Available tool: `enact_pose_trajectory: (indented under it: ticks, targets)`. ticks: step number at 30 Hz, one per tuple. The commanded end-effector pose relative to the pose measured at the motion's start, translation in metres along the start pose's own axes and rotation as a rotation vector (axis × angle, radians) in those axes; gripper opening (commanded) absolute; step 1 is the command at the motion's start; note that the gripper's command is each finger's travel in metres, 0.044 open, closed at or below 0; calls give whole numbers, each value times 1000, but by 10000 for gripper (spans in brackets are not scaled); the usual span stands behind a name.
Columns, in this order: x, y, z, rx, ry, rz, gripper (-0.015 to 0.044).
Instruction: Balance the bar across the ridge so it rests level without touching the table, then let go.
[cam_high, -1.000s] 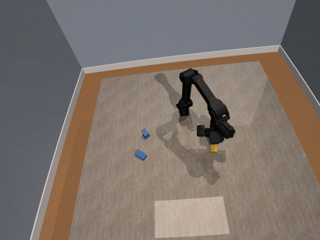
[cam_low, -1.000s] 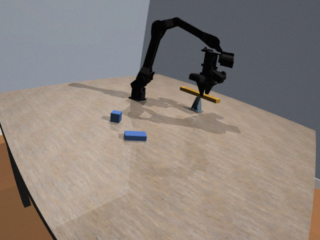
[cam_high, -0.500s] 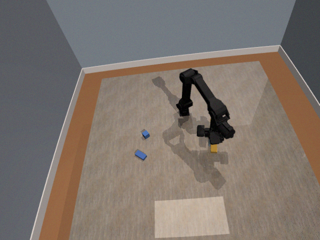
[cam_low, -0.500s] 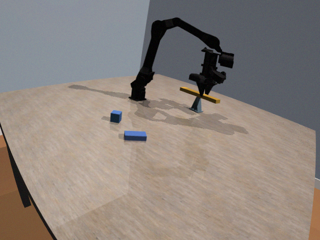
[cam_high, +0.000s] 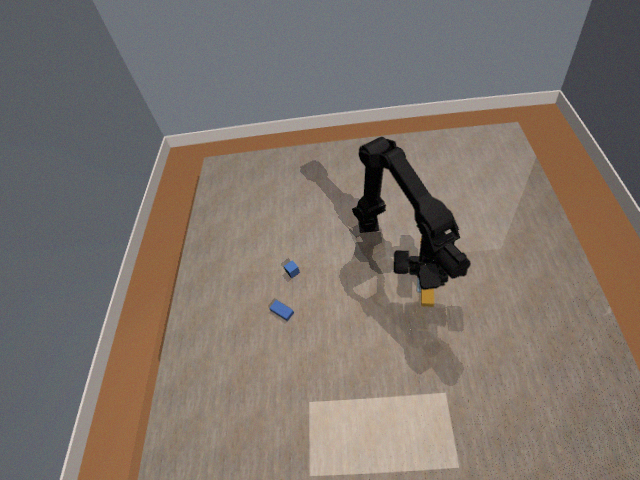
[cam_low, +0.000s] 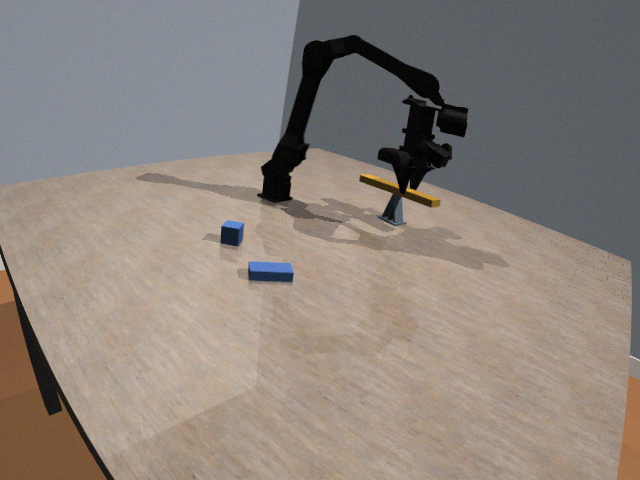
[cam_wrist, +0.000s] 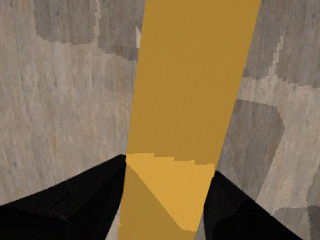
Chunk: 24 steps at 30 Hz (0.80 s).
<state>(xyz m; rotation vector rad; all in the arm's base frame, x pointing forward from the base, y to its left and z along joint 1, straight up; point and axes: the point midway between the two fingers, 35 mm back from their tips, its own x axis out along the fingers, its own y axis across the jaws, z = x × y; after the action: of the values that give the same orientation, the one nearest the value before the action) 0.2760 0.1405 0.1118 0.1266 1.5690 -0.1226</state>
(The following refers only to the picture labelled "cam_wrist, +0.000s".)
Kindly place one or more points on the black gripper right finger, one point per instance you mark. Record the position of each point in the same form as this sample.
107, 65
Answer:
229, 214

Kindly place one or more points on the yellow bar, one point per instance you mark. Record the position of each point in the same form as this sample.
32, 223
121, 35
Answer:
192, 55

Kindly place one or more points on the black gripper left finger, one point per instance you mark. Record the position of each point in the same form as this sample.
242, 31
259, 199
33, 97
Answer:
81, 208

